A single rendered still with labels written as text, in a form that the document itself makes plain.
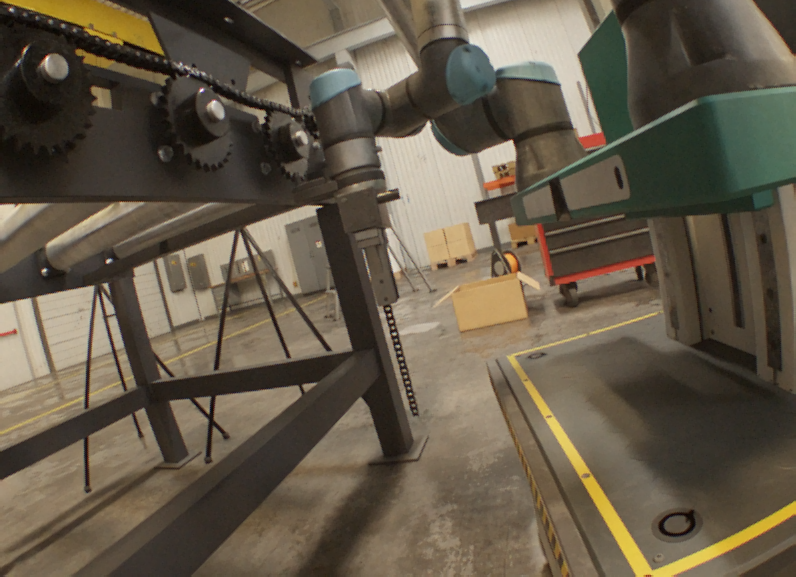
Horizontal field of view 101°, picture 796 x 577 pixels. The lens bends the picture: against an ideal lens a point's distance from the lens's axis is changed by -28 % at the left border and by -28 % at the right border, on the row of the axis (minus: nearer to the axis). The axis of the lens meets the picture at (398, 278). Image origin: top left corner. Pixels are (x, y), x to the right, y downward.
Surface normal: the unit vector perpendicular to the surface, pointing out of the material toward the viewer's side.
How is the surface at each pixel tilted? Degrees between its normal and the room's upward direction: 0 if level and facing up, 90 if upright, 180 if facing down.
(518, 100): 90
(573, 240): 90
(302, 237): 90
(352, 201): 90
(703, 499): 0
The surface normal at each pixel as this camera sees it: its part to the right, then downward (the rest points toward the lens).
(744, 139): -0.07, 0.09
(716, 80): -0.63, 0.22
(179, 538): 0.93, -0.22
